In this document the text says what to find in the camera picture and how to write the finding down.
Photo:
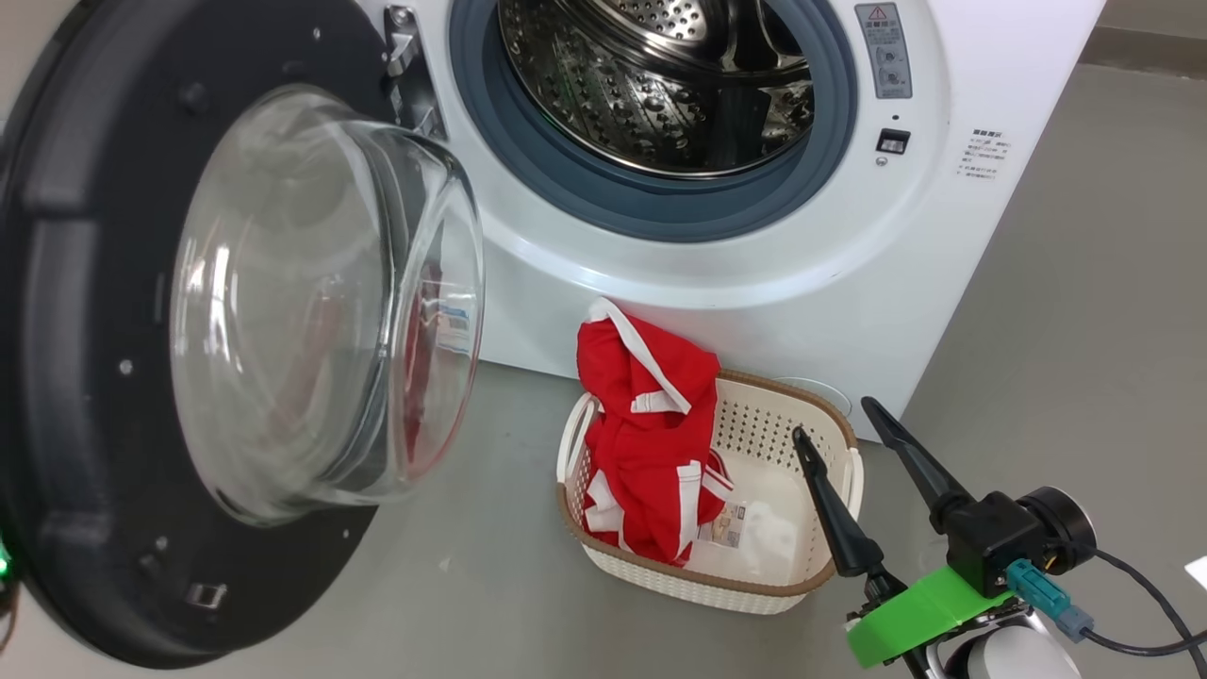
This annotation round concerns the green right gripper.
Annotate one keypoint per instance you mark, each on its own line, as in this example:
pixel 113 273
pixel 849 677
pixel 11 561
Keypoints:
pixel 910 618

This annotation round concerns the red and white garment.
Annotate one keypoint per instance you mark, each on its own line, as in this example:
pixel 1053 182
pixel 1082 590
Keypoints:
pixel 651 453

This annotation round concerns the black round glass washer door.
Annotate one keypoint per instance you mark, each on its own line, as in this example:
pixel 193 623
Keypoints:
pixel 85 377

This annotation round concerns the cream perforated laundry basket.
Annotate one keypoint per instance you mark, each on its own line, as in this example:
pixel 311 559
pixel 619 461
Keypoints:
pixel 801 443

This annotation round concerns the basket paper label sticker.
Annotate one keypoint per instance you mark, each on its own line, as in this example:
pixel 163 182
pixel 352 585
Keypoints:
pixel 728 525

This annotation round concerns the white front-load washing machine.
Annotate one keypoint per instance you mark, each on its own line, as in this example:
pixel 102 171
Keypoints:
pixel 943 236

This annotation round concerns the white flat floor object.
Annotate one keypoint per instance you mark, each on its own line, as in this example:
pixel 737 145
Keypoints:
pixel 1198 572

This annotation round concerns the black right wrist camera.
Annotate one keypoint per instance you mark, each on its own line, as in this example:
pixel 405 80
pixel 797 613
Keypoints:
pixel 1014 538

